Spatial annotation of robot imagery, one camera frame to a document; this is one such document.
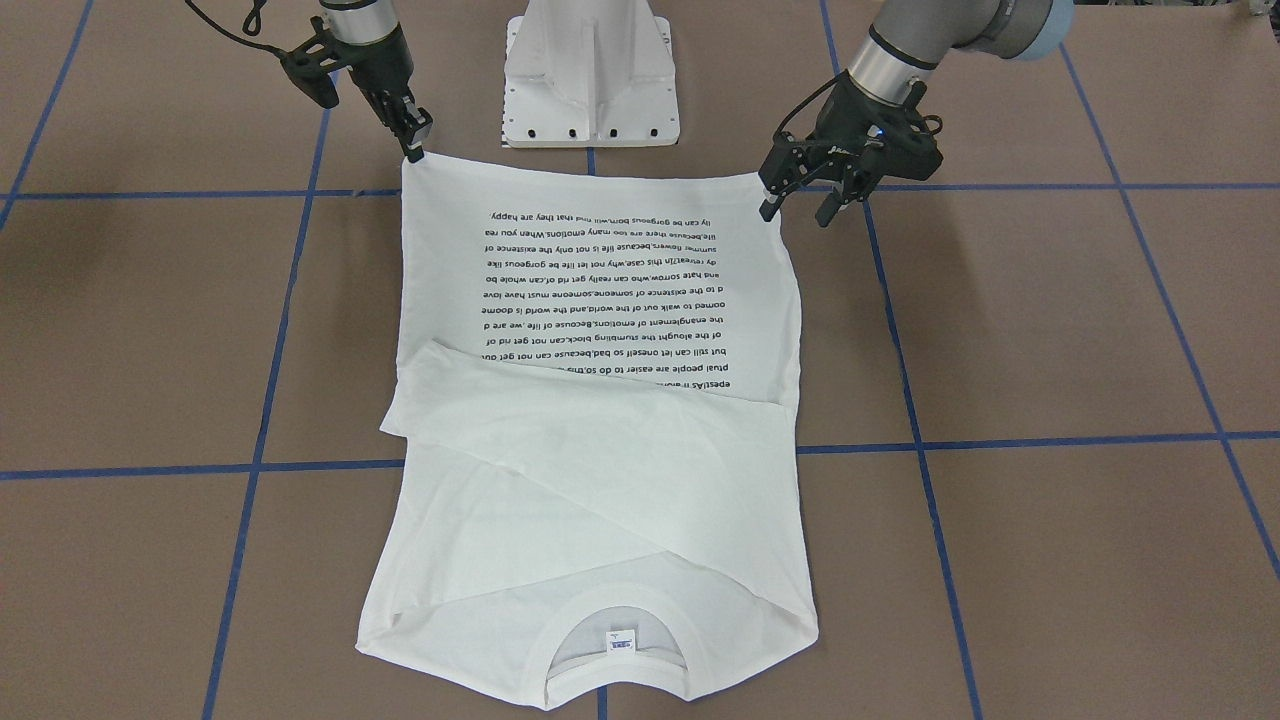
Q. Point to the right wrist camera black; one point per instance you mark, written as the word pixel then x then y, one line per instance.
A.
pixel 309 65

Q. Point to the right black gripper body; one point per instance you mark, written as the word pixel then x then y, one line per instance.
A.
pixel 369 68

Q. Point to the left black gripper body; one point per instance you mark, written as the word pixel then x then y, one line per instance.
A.
pixel 843 113

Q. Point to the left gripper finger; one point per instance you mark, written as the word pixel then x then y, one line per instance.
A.
pixel 772 203
pixel 839 196

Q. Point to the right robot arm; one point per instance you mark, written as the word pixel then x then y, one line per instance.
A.
pixel 367 38

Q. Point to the white central pedestal column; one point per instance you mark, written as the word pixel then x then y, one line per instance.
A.
pixel 589 74

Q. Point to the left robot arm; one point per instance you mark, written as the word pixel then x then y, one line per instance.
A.
pixel 908 39

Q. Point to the white printed t-shirt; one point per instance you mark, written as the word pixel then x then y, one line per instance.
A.
pixel 597 381

